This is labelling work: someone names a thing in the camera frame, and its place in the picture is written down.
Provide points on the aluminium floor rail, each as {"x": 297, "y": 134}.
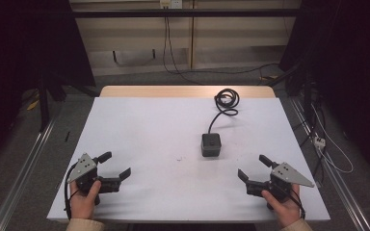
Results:
{"x": 334, "y": 179}
{"x": 22, "y": 174}

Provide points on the black horizontal frame bar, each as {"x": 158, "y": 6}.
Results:
{"x": 179, "y": 13}

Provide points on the black cube power adapter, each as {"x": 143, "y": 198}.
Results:
{"x": 211, "y": 145}

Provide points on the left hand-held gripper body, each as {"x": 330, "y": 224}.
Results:
{"x": 83, "y": 167}

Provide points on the white power strip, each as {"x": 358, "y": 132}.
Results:
{"x": 319, "y": 141}

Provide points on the person's left hand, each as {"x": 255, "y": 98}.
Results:
{"x": 83, "y": 203}

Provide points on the white table cover sheet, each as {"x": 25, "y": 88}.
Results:
{"x": 160, "y": 179}

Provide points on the yellow floor tape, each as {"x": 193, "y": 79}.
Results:
{"x": 33, "y": 104}

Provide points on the person's right hand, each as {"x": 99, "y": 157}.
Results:
{"x": 285, "y": 210}

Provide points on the black metal stand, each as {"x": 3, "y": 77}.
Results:
{"x": 306, "y": 93}
{"x": 43, "y": 102}

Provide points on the black wall bracket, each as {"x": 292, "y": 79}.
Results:
{"x": 153, "y": 53}
{"x": 114, "y": 56}

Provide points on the black curtain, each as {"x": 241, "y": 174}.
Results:
{"x": 19, "y": 64}
{"x": 356, "y": 64}

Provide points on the white wall socket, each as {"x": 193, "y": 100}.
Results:
{"x": 171, "y": 3}

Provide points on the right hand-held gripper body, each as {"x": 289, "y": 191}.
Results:
{"x": 289, "y": 174}

